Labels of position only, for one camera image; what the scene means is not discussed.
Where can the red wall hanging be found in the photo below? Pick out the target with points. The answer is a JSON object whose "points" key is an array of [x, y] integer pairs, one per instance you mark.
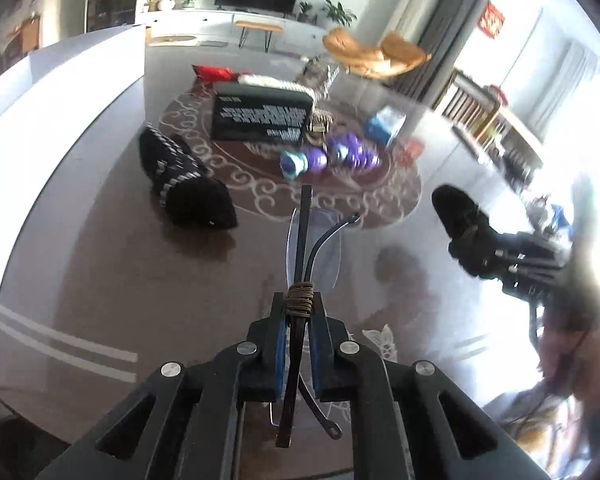
{"points": [[491, 21]]}

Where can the black metal hair clips bundle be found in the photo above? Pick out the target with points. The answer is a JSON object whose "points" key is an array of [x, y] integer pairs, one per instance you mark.
{"points": [[299, 307]]}

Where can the blue white nail cream box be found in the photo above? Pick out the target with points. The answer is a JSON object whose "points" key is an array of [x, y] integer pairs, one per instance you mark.
{"points": [[384, 126]]}

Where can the purple toy figure bundle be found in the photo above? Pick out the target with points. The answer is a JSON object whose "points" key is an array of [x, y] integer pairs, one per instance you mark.
{"points": [[345, 151]]}

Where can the green potted plant right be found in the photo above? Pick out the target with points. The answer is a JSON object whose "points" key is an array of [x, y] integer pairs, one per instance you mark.
{"points": [[337, 14]]}

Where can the gold rhinestone hair claw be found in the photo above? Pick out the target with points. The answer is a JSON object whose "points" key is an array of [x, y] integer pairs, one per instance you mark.
{"points": [[318, 128]]}

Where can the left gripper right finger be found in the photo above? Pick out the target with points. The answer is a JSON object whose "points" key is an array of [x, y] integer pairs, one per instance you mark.
{"points": [[408, 421]]}

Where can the white floor air conditioner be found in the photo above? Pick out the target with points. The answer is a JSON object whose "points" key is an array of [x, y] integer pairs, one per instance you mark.
{"points": [[410, 18]]}

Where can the small potted plant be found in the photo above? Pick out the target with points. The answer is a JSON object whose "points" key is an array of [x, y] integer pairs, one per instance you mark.
{"points": [[305, 11]]}

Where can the red packet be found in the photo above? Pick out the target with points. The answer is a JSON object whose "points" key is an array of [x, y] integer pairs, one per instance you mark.
{"points": [[214, 73]]}

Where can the grey curtain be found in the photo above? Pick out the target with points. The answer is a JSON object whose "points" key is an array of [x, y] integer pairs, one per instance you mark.
{"points": [[444, 37]]}

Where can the orange butterfly lounge chair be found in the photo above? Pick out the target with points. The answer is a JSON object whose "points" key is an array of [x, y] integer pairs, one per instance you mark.
{"points": [[393, 57]]}

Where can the black odor removing bar box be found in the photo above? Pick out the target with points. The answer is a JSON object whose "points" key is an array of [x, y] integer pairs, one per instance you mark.
{"points": [[256, 114]]}

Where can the wooden bench hairpin legs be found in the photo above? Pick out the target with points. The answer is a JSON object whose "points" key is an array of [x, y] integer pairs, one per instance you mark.
{"points": [[268, 29]]}

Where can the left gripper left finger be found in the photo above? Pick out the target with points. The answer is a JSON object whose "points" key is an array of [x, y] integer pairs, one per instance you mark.
{"points": [[187, 425]]}

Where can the white knitted cloth bundle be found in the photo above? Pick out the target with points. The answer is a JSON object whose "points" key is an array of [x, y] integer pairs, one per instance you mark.
{"points": [[274, 83]]}

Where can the white tv cabinet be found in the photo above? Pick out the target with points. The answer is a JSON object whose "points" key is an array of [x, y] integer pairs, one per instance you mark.
{"points": [[218, 25]]}

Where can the wooden dining chair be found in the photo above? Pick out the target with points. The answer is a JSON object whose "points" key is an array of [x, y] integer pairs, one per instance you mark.
{"points": [[476, 109]]}

